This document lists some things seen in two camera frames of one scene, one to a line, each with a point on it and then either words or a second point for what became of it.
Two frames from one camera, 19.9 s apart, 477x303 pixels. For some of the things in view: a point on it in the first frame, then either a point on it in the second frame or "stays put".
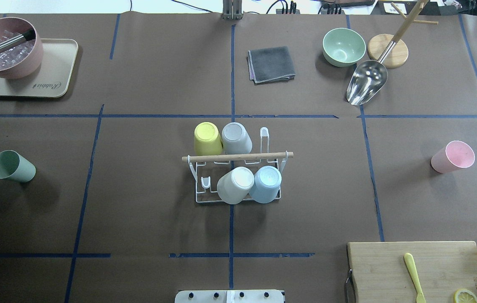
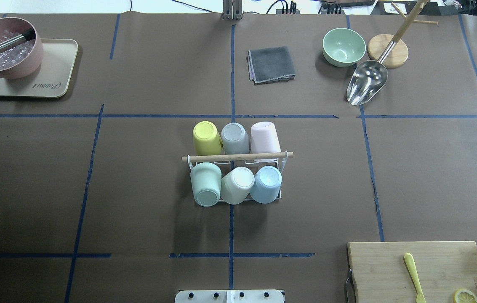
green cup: [9, 163] to [206, 179]
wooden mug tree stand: [379, 44] stays put
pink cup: [457, 155] to [264, 138]
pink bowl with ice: [22, 61] stays put
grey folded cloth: [270, 65] stays put
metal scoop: [367, 78] stays put
